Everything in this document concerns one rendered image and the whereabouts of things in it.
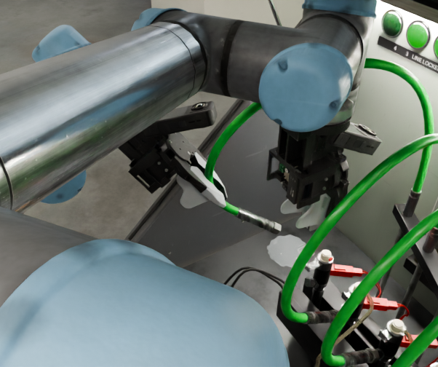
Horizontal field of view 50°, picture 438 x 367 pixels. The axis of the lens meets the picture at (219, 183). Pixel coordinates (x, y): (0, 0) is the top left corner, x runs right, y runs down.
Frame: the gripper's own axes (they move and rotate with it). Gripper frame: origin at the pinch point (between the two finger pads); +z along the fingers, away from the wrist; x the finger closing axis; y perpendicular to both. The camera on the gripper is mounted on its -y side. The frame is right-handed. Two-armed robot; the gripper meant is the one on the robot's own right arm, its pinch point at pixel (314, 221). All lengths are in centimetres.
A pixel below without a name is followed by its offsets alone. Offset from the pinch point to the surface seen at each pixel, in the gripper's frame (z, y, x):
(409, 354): -3.9, 7.4, 23.9
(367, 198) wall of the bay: 22.1, -32.4, -15.6
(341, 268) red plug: 13.1, -6.6, 1.9
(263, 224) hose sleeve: 8.4, 2.0, -10.1
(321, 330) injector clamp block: 22.6, -0.8, 5.6
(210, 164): -5.8, 10.4, -13.7
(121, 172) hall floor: 120, -22, -176
